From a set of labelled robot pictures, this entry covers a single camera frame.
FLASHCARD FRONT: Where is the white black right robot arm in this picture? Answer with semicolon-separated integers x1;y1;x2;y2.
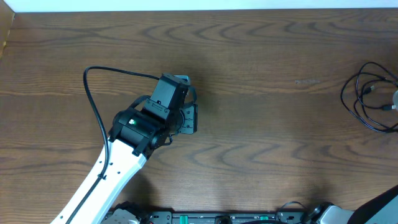
302;186;397;224

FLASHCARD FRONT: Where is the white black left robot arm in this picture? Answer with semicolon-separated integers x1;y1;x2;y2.
53;73;198;223

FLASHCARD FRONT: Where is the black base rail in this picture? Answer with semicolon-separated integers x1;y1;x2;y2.
146;210;315;224

